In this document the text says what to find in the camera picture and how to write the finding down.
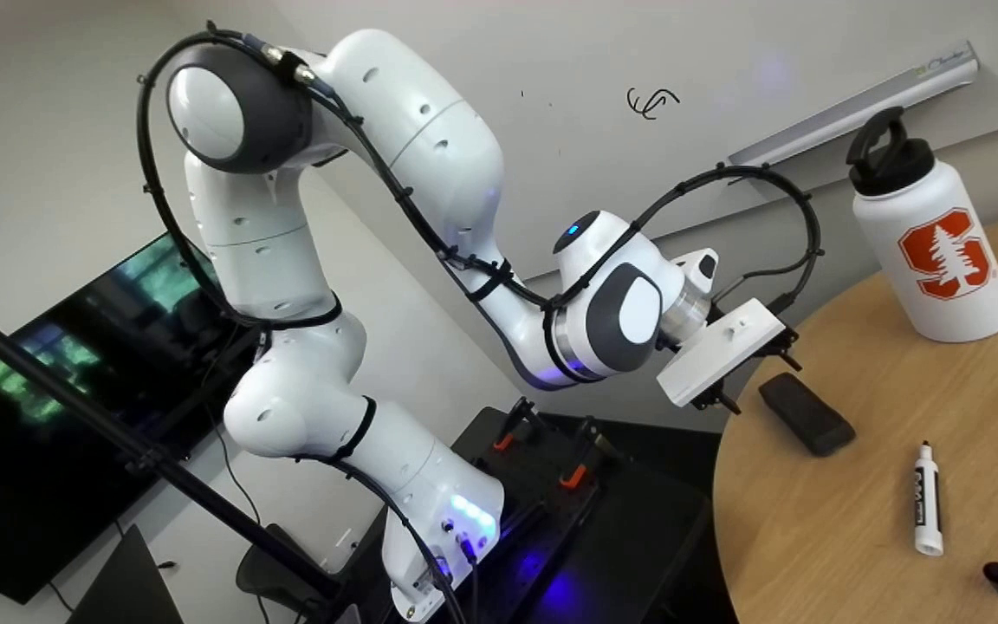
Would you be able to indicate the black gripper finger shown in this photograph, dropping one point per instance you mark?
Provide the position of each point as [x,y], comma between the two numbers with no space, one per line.
[718,399]
[788,349]

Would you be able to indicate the black whiteboard duster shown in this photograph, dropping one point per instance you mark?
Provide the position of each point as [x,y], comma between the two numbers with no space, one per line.
[808,414]

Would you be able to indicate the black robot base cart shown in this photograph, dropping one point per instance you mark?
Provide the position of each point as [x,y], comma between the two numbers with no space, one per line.
[638,523]

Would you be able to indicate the orange clamp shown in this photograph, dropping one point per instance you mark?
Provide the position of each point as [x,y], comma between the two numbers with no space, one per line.
[575,477]
[504,441]

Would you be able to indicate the white bottle with orange logo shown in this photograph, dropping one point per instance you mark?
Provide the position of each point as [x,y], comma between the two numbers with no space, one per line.
[950,263]

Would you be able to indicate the white black whiteboard marker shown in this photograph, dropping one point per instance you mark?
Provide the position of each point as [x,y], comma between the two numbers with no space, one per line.
[927,508]

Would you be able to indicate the aluminium whiteboard tray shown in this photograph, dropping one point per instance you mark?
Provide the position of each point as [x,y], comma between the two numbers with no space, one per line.
[856,108]

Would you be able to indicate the white whiteboard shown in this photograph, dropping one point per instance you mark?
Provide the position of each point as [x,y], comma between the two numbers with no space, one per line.
[754,57]

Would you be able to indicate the dark grey stand foot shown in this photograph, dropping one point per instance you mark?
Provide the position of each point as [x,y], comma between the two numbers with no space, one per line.
[124,583]

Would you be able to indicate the black slanted metal pole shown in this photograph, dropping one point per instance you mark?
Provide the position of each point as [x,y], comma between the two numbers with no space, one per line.
[96,422]

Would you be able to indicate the black flat screen monitor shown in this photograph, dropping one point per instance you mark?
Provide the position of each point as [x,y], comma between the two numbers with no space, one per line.
[50,462]

